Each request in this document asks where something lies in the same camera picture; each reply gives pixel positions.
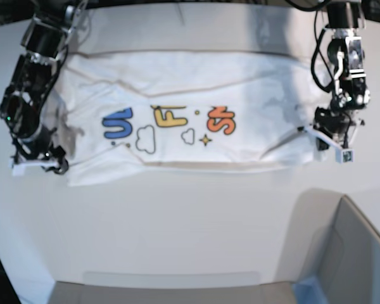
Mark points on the white t-shirt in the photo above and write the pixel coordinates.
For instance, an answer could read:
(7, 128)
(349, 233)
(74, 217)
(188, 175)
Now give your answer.
(117, 115)

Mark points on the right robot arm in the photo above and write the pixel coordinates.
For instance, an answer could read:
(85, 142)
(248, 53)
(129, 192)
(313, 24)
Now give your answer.
(45, 49)

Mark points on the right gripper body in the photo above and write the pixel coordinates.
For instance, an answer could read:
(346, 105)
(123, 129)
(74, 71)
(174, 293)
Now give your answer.
(39, 146)

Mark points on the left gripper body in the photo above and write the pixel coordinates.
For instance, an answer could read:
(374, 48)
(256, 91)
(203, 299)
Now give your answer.
(338, 126)

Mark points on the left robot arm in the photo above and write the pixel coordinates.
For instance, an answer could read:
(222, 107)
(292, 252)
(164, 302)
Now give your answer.
(348, 86)

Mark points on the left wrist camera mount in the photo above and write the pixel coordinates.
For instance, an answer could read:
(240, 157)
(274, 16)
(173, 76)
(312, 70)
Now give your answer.
(342, 155)

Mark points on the grey cardboard box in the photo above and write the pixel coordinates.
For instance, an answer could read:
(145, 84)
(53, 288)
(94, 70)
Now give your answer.
(331, 251)

